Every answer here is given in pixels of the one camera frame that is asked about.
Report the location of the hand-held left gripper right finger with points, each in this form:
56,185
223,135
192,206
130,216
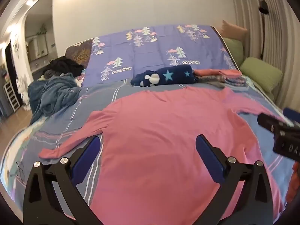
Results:
208,157

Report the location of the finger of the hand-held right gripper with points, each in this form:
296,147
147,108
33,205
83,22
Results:
291,117
287,145

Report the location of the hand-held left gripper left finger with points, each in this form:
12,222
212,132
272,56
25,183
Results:
85,159

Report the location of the pink long-sleeve shirt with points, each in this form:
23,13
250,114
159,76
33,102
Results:
152,126

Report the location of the striped blue bed sheet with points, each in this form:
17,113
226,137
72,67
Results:
70,114

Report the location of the large green cushion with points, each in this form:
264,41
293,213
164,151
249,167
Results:
262,73

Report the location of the teal fleece blanket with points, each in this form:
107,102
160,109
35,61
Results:
54,93

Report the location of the grey floral folded garment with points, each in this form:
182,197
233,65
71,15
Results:
218,82

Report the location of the beige curtain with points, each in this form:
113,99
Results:
279,42

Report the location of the navy star print fleece garment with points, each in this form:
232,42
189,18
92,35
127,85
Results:
173,76

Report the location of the small green cushion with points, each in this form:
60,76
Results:
233,50

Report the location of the black clothing pile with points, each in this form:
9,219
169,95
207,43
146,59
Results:
65,65

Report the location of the white ladder shelf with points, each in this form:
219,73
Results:
11,93

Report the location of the peach cushion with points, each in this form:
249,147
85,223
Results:
234,30

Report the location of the brown patterned pillow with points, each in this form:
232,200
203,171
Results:
79,52

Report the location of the purple tree print quilt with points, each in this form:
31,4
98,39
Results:
150,54

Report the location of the white cabinet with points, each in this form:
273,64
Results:
38,48

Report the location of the green potted plant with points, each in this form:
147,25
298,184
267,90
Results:
42,29

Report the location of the black camera on stand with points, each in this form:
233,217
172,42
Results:
264,7

